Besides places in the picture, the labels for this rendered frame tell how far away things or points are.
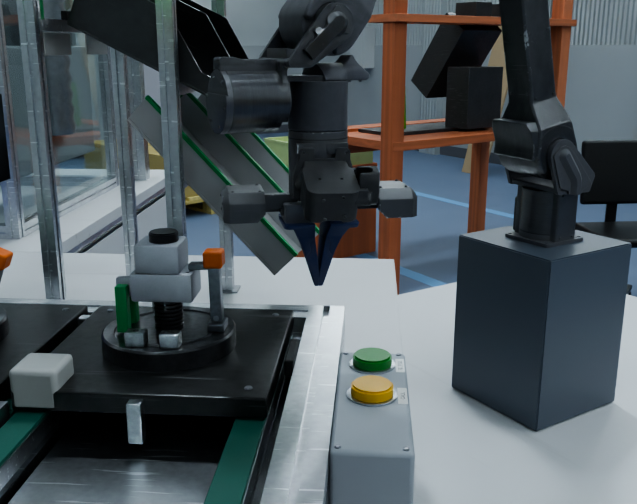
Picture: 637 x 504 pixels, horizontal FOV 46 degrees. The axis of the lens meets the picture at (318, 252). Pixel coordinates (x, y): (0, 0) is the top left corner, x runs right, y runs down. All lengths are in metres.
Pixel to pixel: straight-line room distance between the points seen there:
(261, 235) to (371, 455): 0.43
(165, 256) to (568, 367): 0.46
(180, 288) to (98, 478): 0.20
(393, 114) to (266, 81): 3.13
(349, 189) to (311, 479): 0.25
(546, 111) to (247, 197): 0.34
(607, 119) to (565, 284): 7.04
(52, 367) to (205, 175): 0.36
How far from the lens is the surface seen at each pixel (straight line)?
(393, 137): 3.81
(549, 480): 0.82
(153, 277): 0.78
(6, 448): 0.71
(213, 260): 0.77
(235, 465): 0.64
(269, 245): 0.98
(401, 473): 0.64
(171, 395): 0.71
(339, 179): 0.68
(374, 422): 0.68
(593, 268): 0.89
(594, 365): 0.94
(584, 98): 8.04
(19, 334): 0.90
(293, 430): 0.66
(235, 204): 0.70
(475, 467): 0.82
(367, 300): 1.29
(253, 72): 0.69
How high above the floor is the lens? 1.28
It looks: 15 degrees down
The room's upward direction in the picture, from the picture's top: straight up
